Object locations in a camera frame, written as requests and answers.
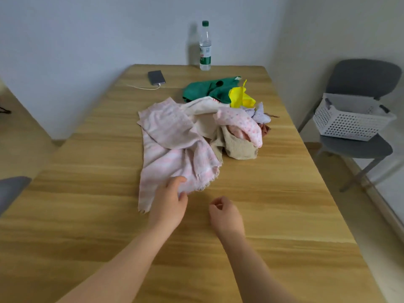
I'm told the person's right hand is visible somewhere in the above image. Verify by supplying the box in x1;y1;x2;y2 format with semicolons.
208;195;246;240

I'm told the person's left hand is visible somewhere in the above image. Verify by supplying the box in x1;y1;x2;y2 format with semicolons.
147;175;189;232

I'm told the pale pink towel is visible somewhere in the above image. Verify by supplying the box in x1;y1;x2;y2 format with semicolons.
137;97;223;214

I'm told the tan brown towel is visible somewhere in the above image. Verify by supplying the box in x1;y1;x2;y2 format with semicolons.
210;125;259;161

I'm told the pink dotted cloth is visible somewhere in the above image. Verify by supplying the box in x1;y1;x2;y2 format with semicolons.
213;107;263;149

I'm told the small white towel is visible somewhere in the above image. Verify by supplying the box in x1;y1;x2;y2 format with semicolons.
180;96;231;139

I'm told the lilac dotted white cloth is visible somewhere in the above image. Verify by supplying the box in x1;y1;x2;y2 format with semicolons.
241;101;272;125

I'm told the green cloth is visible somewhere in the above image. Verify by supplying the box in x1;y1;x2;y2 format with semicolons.
182;76;242;104

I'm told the yellow cloth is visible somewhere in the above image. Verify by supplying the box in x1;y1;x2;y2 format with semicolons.
229;79;257;109

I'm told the white plastic basket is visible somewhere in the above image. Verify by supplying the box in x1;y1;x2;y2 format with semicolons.
312;93;398;142

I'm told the person's left forearm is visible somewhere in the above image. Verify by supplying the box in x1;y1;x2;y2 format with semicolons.
56;227;173;303

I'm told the person's right forearm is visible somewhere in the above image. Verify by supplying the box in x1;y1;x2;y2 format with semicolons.
219;233;299;303

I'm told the wooden table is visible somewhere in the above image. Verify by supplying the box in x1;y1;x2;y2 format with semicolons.
0;64;387;303

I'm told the grey smartphone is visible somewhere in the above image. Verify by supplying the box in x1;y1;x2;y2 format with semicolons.
147;70;166;86

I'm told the grey chair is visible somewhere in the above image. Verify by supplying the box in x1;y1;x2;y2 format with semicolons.
298;58;403;193
0;175;33;217

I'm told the clear green-label water bottle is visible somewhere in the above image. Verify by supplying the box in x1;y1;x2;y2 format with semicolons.
199;20;212;72

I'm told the white charging cable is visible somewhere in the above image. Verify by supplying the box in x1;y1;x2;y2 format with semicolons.
126;82;162;91

